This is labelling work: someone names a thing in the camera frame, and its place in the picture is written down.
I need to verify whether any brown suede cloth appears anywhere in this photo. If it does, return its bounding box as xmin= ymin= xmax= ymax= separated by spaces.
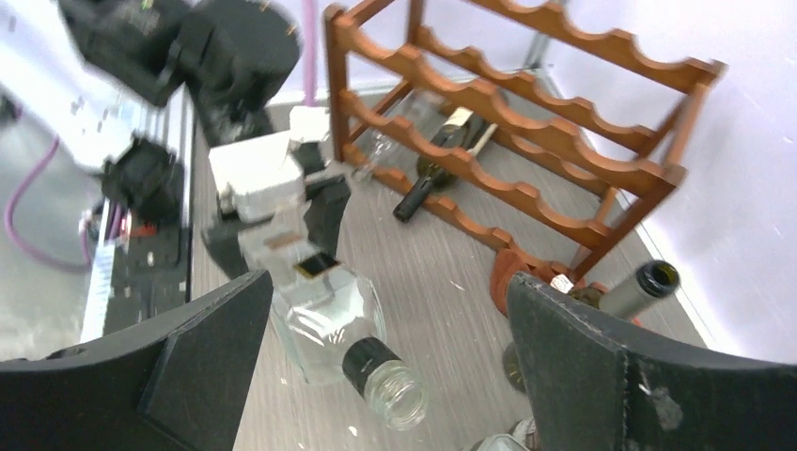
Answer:
xmin=489 ymin=248 xmax=557 ymax=317

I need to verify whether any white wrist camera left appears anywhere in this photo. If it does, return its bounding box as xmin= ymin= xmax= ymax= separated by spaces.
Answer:
xmin=209 ymin=105 xmax=330 ymax=224

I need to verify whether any green wine bottle silver neck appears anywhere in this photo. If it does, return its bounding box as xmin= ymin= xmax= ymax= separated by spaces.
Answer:
xmin=569 ymin=260 xmax=680 ymax=320

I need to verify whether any clear glass bottle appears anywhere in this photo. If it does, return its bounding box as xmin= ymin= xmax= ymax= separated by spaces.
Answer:
xmin=352 ymin=89 xmax=449 ymax=185

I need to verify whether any wooden wine rack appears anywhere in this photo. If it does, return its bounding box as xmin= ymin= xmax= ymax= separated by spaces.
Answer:
xmin=324 ymin=1 xmax=726 ymax=279

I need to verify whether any aluminium frame rail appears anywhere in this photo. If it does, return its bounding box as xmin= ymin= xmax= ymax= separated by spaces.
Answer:
xmin=80 ymin=87 xmax=195 ymax=343

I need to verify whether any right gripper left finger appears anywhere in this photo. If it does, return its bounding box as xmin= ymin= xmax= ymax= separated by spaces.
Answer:
xmin=1 ymin=271 xmax=273 ymax=450

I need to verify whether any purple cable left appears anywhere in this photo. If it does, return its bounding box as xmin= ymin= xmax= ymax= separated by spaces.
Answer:
xmin=3 ymin=0 xmax=319 ymax=275

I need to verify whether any square clear bottle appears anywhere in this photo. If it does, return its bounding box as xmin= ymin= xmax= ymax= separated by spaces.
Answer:
xmin=239 ymin=226 xmax=430 ymax=432

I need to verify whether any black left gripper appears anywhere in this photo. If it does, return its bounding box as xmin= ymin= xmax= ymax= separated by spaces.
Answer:
xmin=202 ymin=165 xmax=351 ymax=279

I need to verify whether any dark wine bottle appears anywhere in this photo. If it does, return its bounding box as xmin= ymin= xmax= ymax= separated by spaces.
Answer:
xmin=392 ymin=106 xmax=499 ymax=224

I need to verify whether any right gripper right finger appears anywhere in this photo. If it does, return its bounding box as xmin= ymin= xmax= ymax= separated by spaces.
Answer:
xmin=507 ymin=272 xmax=796 ymax=450

